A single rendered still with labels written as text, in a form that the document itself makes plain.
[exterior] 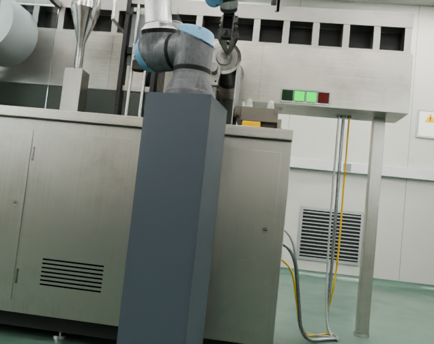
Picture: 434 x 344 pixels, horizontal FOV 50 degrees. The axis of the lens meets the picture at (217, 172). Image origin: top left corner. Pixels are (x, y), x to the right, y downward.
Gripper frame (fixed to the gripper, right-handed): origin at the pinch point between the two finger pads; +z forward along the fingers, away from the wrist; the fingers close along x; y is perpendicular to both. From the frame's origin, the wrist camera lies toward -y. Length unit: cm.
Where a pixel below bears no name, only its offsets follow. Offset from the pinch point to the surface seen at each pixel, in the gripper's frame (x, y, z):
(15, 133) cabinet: 79, -50, 13
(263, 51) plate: -14.3, 34.9, 18.8
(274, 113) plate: -22.9, -18.9, 16.4
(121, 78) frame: 43.1, -19.3, 4.5
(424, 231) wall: -177, 121, 251
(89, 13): 69, 21, -3
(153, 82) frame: 29.0, -19.8, 5.0
